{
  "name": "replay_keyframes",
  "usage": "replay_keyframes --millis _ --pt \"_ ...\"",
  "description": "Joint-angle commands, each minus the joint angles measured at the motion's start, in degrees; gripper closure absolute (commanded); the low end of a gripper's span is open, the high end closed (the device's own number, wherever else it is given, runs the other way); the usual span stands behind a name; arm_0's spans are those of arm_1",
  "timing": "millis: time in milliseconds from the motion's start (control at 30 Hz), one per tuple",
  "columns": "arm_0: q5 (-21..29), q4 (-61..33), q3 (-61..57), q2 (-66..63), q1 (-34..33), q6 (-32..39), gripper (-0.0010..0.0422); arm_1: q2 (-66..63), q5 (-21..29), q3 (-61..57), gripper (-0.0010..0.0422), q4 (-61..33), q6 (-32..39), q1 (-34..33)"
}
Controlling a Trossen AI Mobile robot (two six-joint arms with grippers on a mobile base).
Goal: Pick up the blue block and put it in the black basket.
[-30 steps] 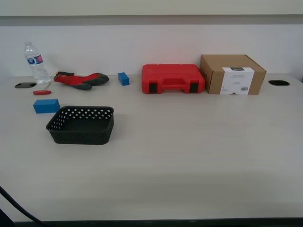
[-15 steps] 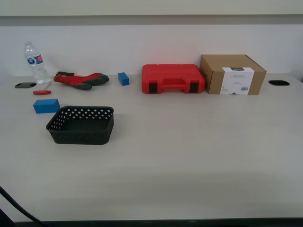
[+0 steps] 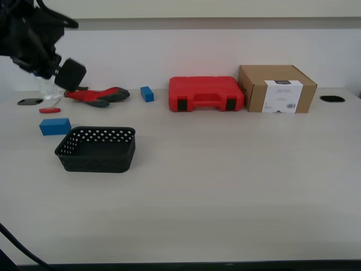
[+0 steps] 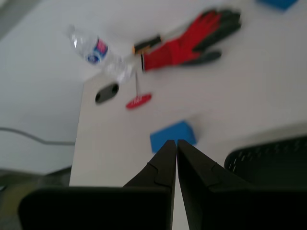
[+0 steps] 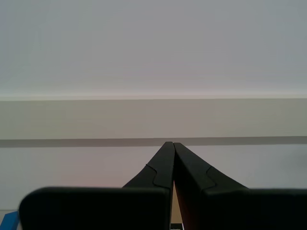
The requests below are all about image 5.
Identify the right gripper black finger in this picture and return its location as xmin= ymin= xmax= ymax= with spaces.
xmin=173 ymin=142 xmax=307 ymax=230
xmin=18 ymin=141 xmax=175 ymax=230

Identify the blue rectangular block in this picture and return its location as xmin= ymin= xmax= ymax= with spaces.
xmin=0 ymin=210 xmax=20 ymax=230

